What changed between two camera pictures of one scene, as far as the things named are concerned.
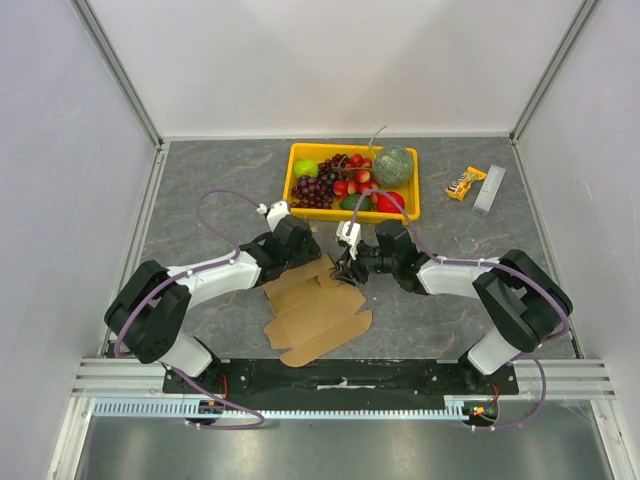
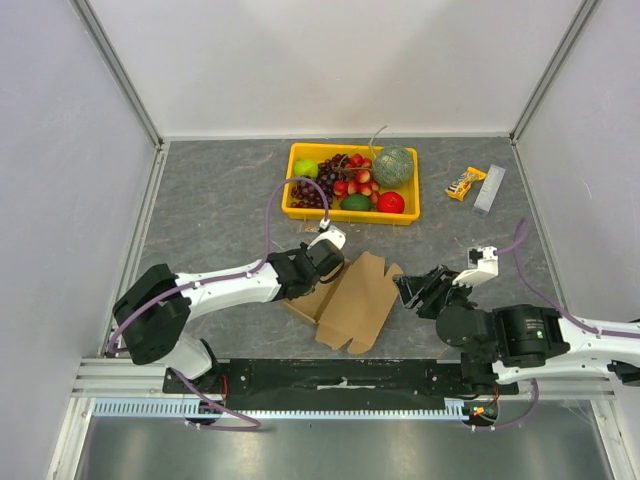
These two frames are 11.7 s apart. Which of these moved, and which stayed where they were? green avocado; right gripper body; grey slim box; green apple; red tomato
Moved: right gripper body
Stayed: grey slim box; red tomato; green avocado; green apple
